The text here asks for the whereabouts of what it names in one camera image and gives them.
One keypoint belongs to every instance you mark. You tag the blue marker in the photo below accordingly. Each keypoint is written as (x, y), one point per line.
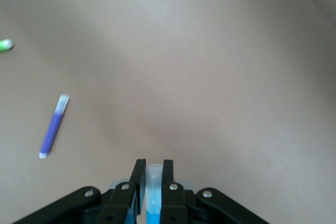
(153, 195)

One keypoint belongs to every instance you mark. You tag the brown table cover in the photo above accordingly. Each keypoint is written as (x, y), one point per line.
(183, 77)

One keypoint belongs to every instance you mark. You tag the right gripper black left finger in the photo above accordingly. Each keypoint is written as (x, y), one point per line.
(120, 203)

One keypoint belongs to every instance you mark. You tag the green marker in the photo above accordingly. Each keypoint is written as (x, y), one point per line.
(4, 45)

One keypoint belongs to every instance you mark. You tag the purple marker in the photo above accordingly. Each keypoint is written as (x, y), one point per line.
(52, 129)

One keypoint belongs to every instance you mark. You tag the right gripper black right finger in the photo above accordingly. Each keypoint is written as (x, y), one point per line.
(178, 203)

